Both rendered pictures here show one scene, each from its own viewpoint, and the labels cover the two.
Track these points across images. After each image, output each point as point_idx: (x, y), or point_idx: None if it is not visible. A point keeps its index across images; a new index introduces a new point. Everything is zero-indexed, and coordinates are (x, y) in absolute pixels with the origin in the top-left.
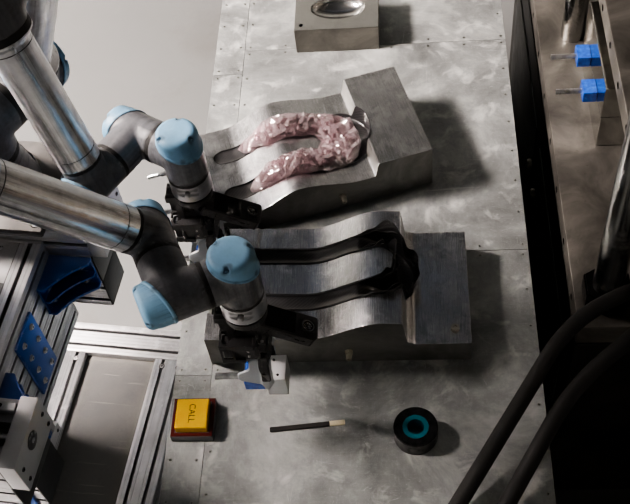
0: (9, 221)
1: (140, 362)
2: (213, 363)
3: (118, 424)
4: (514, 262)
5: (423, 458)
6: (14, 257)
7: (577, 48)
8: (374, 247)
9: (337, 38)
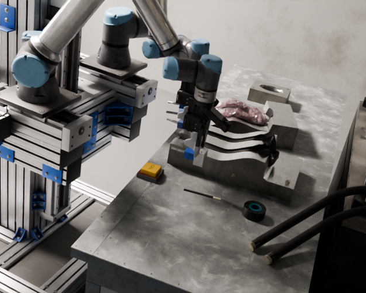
0: (110, 70)
1: None
2: (167, 163)
3: None
4: (322, 183)
5: (253, 222)
6: (102, 90)
7: None
8: (261, 139)
9: (266, 98)
